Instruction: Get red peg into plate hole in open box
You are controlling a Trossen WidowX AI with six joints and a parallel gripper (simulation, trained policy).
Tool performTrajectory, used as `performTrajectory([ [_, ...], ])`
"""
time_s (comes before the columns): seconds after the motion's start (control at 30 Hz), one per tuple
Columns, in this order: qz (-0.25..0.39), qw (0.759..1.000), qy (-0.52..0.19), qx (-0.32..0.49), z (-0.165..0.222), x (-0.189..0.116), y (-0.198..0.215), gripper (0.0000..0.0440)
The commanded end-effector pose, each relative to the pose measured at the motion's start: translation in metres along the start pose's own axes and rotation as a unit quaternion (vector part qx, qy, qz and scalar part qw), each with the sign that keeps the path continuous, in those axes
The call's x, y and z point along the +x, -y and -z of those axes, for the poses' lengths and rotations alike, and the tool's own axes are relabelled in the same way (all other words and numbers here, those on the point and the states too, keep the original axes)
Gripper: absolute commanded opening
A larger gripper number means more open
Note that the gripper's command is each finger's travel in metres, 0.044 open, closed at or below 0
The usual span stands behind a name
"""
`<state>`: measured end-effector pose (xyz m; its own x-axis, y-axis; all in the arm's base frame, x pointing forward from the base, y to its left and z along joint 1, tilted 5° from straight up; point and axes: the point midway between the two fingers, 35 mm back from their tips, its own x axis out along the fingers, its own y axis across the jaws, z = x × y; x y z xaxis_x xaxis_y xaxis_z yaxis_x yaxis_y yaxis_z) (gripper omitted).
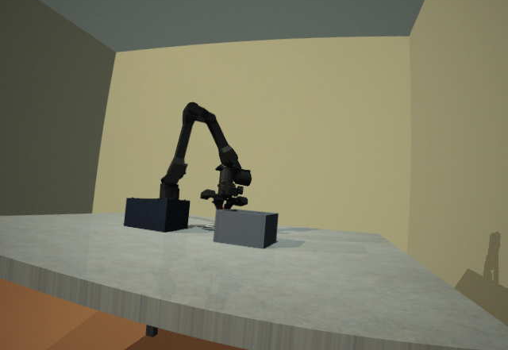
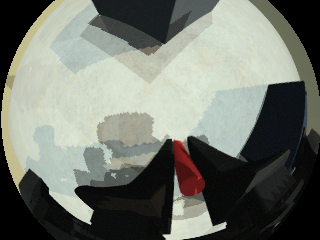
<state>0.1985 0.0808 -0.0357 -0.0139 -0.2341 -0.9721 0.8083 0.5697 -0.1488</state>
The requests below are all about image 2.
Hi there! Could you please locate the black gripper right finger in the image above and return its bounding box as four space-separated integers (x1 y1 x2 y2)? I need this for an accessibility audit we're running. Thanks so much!
187 136 291 227

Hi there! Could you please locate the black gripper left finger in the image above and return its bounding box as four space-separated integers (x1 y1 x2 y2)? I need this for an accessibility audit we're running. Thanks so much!
75 139 175 235

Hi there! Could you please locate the red peg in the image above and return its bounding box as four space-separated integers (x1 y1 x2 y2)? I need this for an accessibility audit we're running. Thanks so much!
173 140 205 196

